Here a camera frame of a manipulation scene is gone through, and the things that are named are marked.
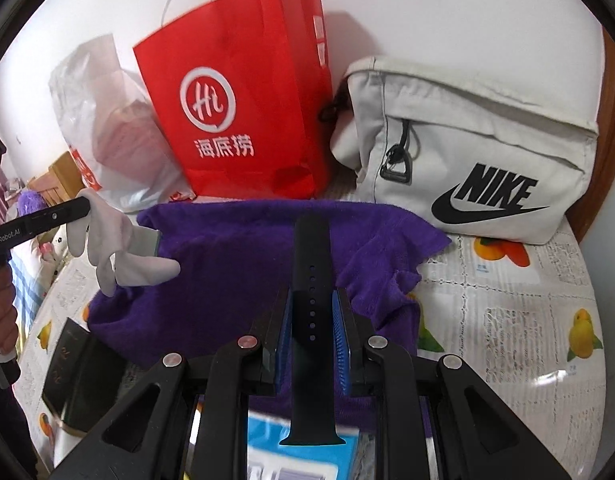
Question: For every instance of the purple plush toy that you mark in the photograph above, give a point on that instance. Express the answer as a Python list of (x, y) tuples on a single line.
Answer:
[(29, 204)]

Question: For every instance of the person's dark clothing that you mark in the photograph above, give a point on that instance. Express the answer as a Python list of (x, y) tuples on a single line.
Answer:
[(4, 425)]

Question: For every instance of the red paper bag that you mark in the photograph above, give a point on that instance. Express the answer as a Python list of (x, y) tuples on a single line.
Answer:
[(247, 60)]

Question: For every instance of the white plastic bag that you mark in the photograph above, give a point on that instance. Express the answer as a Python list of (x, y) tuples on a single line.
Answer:
[(87, 90)]

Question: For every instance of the purple towel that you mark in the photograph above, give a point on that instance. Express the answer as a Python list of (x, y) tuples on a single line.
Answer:
[(227, 270)]

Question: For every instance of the striped plush toy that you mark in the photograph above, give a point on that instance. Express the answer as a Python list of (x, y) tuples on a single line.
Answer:
[(29, 275)]

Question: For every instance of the beige fabric bag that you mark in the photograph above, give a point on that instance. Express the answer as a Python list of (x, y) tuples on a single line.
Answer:
[(462, 125)]

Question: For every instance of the brown wooden frame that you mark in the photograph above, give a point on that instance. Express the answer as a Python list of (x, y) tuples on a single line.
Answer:
[(605, 110)]

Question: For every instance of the white glove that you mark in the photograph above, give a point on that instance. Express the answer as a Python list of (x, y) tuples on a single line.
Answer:
[(107, 230)]

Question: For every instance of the wooden headboard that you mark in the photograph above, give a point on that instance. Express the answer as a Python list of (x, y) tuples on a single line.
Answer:
[(62, 170)]

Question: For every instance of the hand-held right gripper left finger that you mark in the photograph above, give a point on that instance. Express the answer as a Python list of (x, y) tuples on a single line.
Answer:
[(282, 332)]

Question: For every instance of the black box with gold end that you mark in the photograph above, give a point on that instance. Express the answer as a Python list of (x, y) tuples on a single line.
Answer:
[(82, 380)]

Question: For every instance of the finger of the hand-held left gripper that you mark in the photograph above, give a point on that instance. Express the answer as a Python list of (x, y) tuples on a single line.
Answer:
[(52, 216)]

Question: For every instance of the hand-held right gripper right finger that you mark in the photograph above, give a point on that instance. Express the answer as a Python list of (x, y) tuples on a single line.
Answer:
[(340, 342)]

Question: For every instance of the fruit print tablecloth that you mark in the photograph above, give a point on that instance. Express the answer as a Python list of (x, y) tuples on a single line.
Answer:
[(512, 310)]

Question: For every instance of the blue tissue pack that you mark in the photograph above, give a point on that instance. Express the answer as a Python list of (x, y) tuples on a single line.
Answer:
[(267, 440)]

